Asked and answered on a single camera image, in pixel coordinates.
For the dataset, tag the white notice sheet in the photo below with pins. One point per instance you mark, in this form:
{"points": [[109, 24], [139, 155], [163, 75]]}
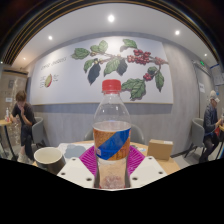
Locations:
{"points": [[202, 87]]}

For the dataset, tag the black mug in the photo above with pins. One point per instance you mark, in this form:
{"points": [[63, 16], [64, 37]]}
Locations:
{"points": [[50, 160]]}

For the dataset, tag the coffee plant wall mural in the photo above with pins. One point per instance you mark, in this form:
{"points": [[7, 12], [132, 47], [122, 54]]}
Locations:
{"points": [[66, 76]]}

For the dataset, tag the round ceiling spotlights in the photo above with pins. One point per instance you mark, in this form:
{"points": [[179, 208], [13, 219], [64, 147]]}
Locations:
{"points": [[111, 18]]}

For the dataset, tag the small clear bottle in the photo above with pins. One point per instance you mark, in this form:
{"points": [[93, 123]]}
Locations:
{"points": [[7, 115]]}

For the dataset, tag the white paper sheet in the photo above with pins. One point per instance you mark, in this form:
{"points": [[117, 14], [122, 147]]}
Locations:
{"points": [[65, 148]]}

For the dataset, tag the green exit sign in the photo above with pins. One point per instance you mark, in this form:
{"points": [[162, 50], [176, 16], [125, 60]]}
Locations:
{"points": [[202, 62]]}

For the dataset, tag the clear red-capped drink bottle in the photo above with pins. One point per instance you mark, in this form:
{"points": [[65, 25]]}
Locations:
{"points": [[111, 140]]}

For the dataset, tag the small brown cardboard box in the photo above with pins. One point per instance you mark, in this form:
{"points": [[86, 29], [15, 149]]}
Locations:
{"points": [[160, 150]]}

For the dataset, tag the small round wooden table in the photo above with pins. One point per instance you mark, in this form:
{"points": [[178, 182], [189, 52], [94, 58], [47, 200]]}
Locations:
{"points": [[4, 123]]}

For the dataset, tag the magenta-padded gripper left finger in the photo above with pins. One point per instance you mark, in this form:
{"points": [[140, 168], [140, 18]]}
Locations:
{"points": [[75, 171]]}

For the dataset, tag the person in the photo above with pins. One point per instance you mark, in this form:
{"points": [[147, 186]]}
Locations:
{"points": [[25, 116], [210, 123]]}

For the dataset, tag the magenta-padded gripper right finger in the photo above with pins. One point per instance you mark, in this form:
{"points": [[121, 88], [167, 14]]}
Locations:
{"points": [[148, 170]]}

